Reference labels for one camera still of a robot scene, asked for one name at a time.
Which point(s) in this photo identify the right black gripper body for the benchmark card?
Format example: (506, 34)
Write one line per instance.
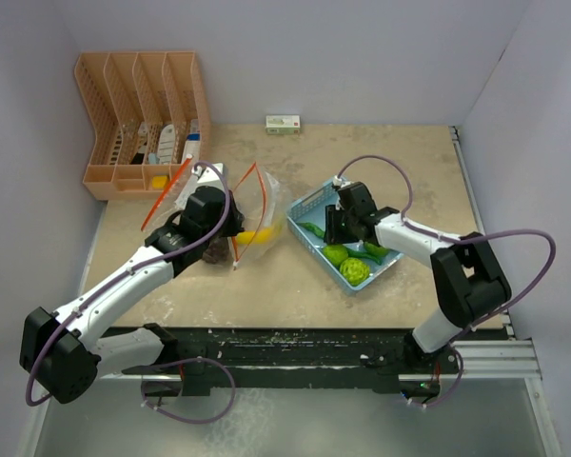
(351, 219)

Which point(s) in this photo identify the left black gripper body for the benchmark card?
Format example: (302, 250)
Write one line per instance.
(231, 226)

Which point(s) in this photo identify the green chili pepper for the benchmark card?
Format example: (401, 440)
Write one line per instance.
(318, 232)

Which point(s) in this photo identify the clear orange-zip bag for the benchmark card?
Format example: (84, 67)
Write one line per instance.
(161, 225)

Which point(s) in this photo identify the red grape bunch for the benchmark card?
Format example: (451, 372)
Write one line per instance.
(218, 252)

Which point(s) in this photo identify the green bumpy fruit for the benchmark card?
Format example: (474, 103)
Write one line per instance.
(354, 271)

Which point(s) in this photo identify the yellow banana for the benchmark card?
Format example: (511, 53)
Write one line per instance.
(260, 236)

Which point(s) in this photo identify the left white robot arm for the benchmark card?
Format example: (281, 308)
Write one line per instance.
(66, 350)

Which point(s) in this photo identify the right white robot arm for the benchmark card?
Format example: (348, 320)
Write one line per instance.
(468, 278)

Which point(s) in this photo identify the light blue plastic basket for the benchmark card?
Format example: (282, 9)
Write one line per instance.
(311, 209)

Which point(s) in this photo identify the yellow block in organizer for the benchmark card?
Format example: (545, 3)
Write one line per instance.
(159, 182)

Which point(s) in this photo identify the blue white box in organizer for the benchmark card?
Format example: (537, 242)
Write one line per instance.
(192, 145)

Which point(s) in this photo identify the white tube in organizer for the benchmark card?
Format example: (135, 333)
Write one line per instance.
(166, 145)

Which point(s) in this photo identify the small white green box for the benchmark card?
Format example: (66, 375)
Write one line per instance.
(283, 124)

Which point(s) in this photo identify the orange desk file organizer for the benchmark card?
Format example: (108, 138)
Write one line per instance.
(129, 97)

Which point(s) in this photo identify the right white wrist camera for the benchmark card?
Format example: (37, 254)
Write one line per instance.
(339, 182)

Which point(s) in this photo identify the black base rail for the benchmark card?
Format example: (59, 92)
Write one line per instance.
(378, 359)

